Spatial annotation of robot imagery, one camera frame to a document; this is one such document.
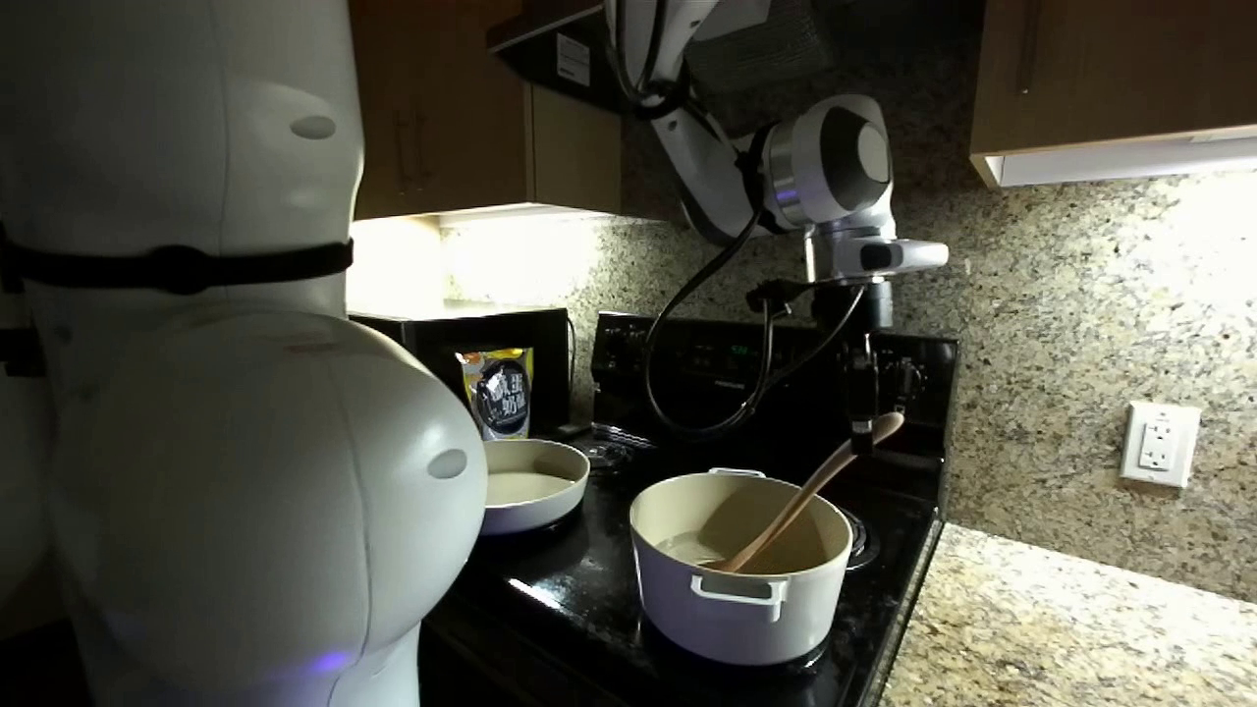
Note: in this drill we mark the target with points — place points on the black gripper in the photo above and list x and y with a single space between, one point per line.
842 335

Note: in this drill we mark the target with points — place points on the wooden spatula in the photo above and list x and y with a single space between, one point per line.
837 462

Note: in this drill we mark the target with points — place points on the white pot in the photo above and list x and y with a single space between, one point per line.
766 614

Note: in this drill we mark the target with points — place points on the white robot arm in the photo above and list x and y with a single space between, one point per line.
253 496

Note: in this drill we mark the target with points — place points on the wooden upper right cabinet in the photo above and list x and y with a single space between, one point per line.
1113 86

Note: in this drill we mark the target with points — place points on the wooden cabinet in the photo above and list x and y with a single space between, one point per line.
454 127
1113 86

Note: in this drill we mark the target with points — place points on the white shallow pan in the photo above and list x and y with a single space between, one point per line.
530 486

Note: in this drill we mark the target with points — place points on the black stove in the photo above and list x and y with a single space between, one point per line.
695 436

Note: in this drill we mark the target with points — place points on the wooden upper left cabinet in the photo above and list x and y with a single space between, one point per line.
454 127

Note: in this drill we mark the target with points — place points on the white wall outlet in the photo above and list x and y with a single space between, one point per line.
1159 446

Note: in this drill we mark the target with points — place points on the black picture frame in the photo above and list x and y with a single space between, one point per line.
513 370

